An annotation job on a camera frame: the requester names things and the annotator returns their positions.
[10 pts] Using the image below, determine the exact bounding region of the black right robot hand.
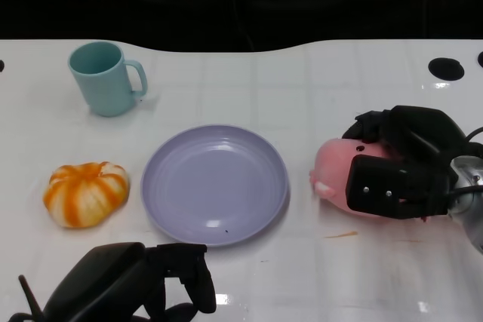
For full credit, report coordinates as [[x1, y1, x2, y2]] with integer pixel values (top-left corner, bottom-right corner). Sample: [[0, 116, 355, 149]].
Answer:
[[341, 105, 469, 222]]

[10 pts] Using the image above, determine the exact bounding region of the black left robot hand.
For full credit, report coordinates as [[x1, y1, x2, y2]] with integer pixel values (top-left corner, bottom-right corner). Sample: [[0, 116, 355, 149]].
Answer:
[[40, 241, 217, 322]]

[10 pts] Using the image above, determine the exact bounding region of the pink plush doll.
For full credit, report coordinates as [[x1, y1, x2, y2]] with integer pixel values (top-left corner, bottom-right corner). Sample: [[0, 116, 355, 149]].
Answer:
[[309, 136, 431, 224]]

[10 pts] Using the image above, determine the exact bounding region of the purple plate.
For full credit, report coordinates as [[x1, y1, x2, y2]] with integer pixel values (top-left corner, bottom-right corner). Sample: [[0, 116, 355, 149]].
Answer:
[[140, 124, 291, 247]]

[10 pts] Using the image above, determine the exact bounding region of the orange striped pumpkin plush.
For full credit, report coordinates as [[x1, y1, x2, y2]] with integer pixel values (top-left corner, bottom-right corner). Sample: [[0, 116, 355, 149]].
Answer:
[[42, 161, 131, 229]]

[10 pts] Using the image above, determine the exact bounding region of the teal mug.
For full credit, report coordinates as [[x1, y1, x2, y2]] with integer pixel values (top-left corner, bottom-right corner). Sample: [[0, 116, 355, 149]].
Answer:
[[67, 41, 149, 118]]

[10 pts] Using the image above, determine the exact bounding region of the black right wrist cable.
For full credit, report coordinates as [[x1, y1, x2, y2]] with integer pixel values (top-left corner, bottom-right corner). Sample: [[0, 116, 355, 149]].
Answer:
[[445, 127, 483, 197]]

